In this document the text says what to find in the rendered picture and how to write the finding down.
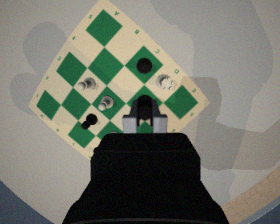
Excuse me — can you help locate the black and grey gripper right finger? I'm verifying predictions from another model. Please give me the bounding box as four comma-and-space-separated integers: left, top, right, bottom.
150, 99, 168, 133

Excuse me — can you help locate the green and cream chessboard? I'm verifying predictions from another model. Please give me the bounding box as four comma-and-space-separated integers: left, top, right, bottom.
29, 0, 210, 160

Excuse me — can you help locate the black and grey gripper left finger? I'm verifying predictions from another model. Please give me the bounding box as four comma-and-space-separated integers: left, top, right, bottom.
122, 99, 140, 133

